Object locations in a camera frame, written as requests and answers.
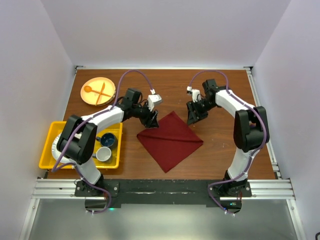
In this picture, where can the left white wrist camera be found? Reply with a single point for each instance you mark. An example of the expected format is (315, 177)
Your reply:
(153, 100)

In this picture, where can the dark blue mug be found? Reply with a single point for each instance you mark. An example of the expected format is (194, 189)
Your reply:
(108, 140)

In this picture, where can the dark red cloth napkin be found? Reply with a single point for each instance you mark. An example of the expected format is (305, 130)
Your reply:
(171, 142)

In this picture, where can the white paper plate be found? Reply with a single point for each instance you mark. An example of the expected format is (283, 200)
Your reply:
(55, 153)

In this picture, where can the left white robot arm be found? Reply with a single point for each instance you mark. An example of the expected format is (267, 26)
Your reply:
(77, 139)

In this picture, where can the orange round plate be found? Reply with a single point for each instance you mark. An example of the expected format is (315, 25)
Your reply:
(96, 84)

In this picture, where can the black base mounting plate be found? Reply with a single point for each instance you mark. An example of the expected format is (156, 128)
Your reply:
(162, 192)

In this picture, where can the orange plastic fork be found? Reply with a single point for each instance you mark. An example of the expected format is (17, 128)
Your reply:
(100, 93)

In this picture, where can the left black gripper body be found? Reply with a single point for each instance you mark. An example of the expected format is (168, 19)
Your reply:
(143, 113)

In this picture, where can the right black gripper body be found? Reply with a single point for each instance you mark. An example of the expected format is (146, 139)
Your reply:
(202, 106)

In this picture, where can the orange plastic spoon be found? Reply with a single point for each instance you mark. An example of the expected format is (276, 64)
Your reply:
(88, 89)

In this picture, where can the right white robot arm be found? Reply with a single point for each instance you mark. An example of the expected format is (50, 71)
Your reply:
(250, 130)

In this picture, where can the yellow plastic bin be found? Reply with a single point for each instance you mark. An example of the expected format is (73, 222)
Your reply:
(47, 160)

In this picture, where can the grey white mug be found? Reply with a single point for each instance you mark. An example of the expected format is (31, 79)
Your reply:
(103, 154)

